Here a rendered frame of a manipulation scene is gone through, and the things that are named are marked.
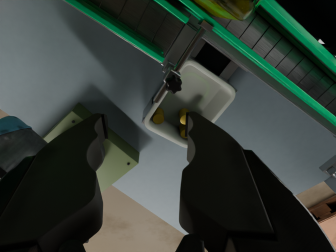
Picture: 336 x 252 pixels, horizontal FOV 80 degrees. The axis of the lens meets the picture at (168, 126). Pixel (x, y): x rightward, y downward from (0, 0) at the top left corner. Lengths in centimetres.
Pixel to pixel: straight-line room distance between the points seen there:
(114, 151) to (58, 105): 22
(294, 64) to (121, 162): 55
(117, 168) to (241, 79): 49
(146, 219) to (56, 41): 198
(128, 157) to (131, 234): 192
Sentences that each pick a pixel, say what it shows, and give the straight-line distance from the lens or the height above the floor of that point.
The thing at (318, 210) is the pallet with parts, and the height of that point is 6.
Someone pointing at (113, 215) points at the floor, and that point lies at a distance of 230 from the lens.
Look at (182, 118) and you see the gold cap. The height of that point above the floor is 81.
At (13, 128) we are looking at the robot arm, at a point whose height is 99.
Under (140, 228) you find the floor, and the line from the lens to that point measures 246.
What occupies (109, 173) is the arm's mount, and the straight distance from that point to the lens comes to 73.
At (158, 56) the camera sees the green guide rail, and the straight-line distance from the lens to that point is 37.
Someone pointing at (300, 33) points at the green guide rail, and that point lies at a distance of 44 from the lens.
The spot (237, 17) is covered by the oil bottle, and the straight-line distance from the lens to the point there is 28.
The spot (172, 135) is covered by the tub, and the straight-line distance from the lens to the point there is 60.
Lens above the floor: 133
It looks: 60 degrees down
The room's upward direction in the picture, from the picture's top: 174 degrees clockwise
